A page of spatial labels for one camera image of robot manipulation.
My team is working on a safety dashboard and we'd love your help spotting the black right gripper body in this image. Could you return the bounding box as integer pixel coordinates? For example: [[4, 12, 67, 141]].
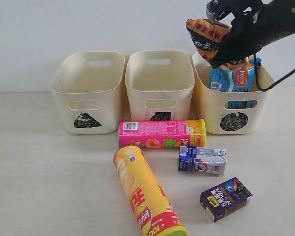
[[231, 0, 263, 44]]

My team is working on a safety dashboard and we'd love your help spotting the orange noodle packet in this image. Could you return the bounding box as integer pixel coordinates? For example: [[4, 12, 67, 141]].
[[185, 18, 255, 72]]

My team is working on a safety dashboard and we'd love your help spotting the blue noodle packet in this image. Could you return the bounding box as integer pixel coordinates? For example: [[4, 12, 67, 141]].
[[209, 57, 262, 110]]

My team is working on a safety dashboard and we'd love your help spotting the blue white milk carton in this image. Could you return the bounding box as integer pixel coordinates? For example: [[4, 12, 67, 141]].
[[178, 145, 227, 175]]

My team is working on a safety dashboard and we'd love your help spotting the purple juice carton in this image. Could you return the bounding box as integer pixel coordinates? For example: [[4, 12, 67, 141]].
[[200, 177, 253, 222]]

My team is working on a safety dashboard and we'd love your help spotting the yellow chips can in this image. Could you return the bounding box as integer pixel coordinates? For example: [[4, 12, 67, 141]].
[[113, 145, 188, 236]]

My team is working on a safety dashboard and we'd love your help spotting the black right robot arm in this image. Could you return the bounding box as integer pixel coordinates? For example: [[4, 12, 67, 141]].
[[206, 0, 295, 68]]

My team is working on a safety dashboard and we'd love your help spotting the cream bin with circle mark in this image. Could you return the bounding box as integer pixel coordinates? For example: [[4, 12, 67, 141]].
[[191, 53, 272, 135]]

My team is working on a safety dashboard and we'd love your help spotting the cream bin with square mark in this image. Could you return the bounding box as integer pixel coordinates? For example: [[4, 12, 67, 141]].
[[125, 50, 195, 121]]

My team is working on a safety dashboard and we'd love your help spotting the pink chips can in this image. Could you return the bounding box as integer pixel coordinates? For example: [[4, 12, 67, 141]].
[[118, 119, 207, 148]]

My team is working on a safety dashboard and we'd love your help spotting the cream bin with triangle mark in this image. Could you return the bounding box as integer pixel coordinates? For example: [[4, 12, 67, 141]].
[[50, 52, 125, 134]]

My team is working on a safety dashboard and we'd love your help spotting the black cable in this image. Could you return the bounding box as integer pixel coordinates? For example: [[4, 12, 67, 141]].
[[251, 50, 295, 92]]

